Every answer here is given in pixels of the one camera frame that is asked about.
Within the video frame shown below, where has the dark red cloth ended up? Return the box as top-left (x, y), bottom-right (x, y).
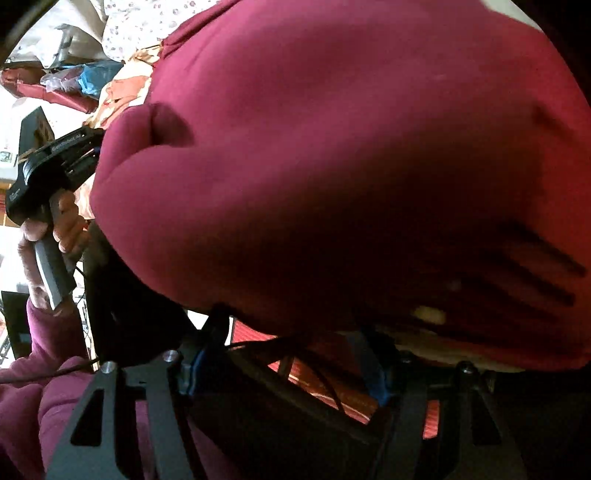
top-left (0, 65), bottom-right (100, 114)

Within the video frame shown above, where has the floral bed sheet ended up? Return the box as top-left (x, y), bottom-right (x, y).
top-left (102, 0), bottom-right (232, 61)

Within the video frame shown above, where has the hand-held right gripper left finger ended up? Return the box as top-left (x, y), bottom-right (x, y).
top-left (46, 305), bottom-right (232, 480)

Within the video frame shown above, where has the maroon garment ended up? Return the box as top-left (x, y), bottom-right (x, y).
top-left (90, 0), bottom-right (591, 372)

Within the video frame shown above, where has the blue plastic bag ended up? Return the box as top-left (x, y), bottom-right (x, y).
top-left (76, 62), bottom-right (123, 97)

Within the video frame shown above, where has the black bag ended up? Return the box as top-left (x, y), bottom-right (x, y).
top-left (83, 222), bottom-right (384, 480)

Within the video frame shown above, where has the person's left forearm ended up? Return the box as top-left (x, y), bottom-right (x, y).
top-left (0, 295), bottom-right (232, 480)

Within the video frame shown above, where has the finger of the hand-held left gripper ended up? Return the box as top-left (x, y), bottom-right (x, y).
top-left (67, 129), bottom-right (107, 190)

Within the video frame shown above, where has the white cloth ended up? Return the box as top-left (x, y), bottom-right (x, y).
top-left (9, 0), bottom-right (112, 70)

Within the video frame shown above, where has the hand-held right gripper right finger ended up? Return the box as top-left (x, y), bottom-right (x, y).
top-left (360, 323), bottom-right (529, 480)

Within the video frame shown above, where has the black cable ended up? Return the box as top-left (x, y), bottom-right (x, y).
top-left (0, 355), bottom-right (100, 384)

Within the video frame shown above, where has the person's left hand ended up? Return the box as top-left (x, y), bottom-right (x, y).
top-left (18, 190), bottom-right (90, 311)

